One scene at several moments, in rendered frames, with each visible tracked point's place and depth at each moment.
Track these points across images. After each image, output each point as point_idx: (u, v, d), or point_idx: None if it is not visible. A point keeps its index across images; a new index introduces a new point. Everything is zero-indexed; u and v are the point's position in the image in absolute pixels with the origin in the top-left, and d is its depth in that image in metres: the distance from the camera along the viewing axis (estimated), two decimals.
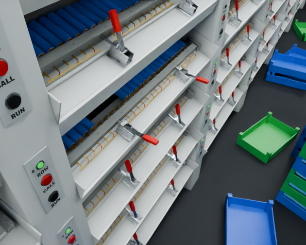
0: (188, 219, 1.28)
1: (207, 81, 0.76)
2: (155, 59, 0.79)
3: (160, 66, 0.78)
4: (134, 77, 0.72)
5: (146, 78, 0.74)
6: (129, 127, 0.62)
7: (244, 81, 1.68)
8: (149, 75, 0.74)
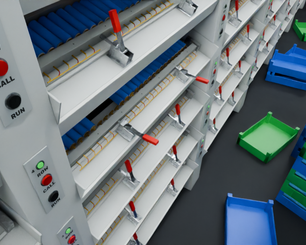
0: (188, 219, 1.28)
1: (207, 81, 0.76)
2: (155, 59, 0.79)
3: (160, 66, 0.78)
4: (134, 77, 0.72)
5: (146, 78, 0.74)
6: (129, 127, 0.62)
7: (244, 81, 1.68)
8: (149, 75, 0.74)
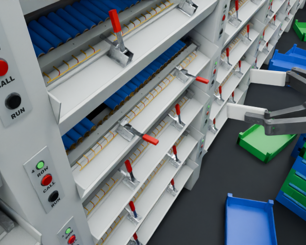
0: (188, 219, 1.28)
1: (207, 81, 0.76)
2: (155, 59, 0.79)
3: (160, 66, 0.78)
4: (134, 77, 0.72)
5: (146, 78, 0.74)
6: (129, 127, 0.62)
7: (244, 81, 1.68)
8: (149, 75, 0.74)
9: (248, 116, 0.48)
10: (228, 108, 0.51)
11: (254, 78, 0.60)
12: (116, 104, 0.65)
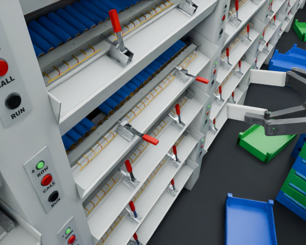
0: (188, 219, 1.28)
1: (207, 81, 0.76)
2: (155, 59, 0.79)
3: (160, 66, 0.78)
4: (134, 77, 0.72)
5: (146, 78, 0.74)
6: (129, 127, 0.62)
7: (244, 81, 1.68)
8: (149, 75, 0.74)
9: (248, 116, 0.48)
10: (228, 109, 0.51)
11: (254, 78, 0.60)
12: (116, 104, 0.65)
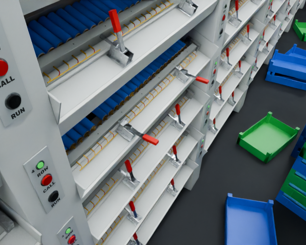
0: (188, 219, 1.28)
1: (207, 81, 0.76)
2: (155, 59, 0.79)
3: (160, 66, 0.78)
4: (134, 77, 0.72)
5: (146, 78, 0.74)
6: (129, 127, 0.62)
7: (244, 81, 1.68)
8: (149, 75, 0.74)
9: None
10: None
11: None
12: (116, 104, 0.65)
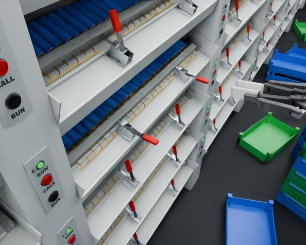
0: (188, 219, 1.28)
1: (207, 81, 0.76)
2: (155, 59, 0.79)
3: (160, 66, 0.78)
4: (134, 77, 0.72)
5: (146, 78, 0.74)
6: (129, 127, 0.62)
7: None
8: (149, 75, 0.74)
9: (246, 95, 0.69)
10: (232, 90, 0.72)
11: (239, 87, 0.74)
12: (116, 104, 0.65)
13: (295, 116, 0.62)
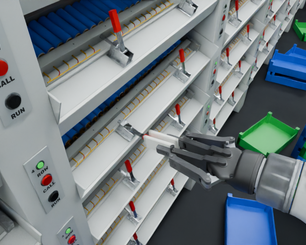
0: (188, 219, 1.28)
1: (178, 50, 0.75)
2: None
3: (155, 63, 0.78)
4: None
5: (142, 75, 0.74)
6: (129, 127, 0.62)
7: (244, 81, 1.68)
8: (144, 72, 0.74)
9: (158, 148, 0.57)
10: (145, 140, 0.59)
11: None
12: (111, 100, 0.65)
13: (204, 185, 0.49)
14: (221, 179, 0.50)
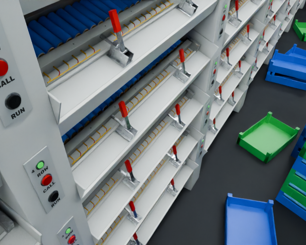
0: (188, 219, 1.28)
1: (178, 50, 0.75)
2: None
3: (156, 63, 0.78)
4: None
5: (142, 75, 0.74)
6: None
7: (244, 81, 1.68)
8: (144, 72, 0.74)
9: None
10: None
11: None
12: (111, 100, 0.65)
13: None
14: None
